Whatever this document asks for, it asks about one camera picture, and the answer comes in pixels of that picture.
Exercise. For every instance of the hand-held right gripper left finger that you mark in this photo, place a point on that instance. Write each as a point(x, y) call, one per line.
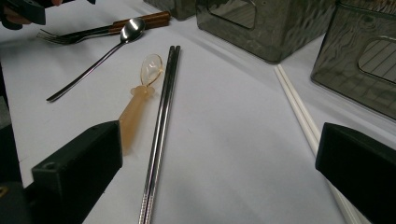
point(77, 171)

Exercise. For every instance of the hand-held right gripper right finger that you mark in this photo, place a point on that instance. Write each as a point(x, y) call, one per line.
point(361, 171)

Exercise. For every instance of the amber translucent plastic spoon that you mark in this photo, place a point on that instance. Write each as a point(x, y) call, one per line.
point(134, 112)

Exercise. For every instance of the white chopstick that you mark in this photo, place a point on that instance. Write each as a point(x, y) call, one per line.
point(297, 109)
point(303, 105)

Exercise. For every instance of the steel chopstick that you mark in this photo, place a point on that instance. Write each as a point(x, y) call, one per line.
point(165, 133)
point(158, 133)

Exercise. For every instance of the steel spoon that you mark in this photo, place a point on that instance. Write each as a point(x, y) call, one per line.
point(132, 29)

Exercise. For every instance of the smoky plastic bin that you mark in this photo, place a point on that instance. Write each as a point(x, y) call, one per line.
point(177, 7)
point(345, 56)
point(274, 37)

